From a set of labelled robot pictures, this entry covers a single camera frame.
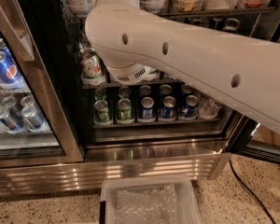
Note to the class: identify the left blue pepsi can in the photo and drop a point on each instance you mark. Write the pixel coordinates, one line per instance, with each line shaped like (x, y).
(146, 112)

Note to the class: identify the clear water bottle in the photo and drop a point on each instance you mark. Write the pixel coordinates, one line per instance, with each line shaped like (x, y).
(210, 109)

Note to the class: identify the clear plastic bin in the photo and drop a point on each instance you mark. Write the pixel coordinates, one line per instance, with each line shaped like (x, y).
(188, 208)

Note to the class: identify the blue pepsi can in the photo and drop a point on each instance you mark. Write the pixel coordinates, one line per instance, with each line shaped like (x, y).
(146, 112)
(188, 108)
(167, 111)

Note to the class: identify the right green soda can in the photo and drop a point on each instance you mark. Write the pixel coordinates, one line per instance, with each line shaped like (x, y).
(125, 111)

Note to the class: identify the green soda can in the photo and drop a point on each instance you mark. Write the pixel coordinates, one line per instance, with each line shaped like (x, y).
(125, 111)
(102, 112)

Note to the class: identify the right blue pepsi can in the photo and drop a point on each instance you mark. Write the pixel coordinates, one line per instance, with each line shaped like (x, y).
(188, 108)

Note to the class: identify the lower right can behind glass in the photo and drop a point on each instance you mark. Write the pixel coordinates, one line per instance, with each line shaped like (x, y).
(34, 118)

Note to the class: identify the open fridge door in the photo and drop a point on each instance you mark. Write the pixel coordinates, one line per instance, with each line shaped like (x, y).
(255, 141)

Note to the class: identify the large pepsi can behind glass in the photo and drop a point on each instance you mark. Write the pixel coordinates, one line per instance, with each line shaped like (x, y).
(10, 75)

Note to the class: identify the front left 7up can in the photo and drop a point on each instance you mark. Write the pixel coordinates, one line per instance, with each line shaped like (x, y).
(91, 67)

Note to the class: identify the stainless steel fridge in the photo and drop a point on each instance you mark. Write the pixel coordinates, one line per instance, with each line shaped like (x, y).
(194, 147)

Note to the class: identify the lower left can behind glass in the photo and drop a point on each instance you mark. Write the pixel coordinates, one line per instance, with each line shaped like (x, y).
(12, 124)

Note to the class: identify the bubble wrap sheet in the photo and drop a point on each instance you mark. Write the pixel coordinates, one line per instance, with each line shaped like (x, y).
(157, 205)

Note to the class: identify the closed glass fridge door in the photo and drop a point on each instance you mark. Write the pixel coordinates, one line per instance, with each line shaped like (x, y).
(40, 107)

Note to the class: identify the middle blue pepsi can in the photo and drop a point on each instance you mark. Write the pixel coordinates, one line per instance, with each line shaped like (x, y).
(167, 111)

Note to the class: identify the left green soda can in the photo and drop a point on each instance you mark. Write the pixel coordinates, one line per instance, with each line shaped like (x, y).
(102, 112)

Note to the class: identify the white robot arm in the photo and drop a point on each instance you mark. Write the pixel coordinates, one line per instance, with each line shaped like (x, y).
(240, 72)

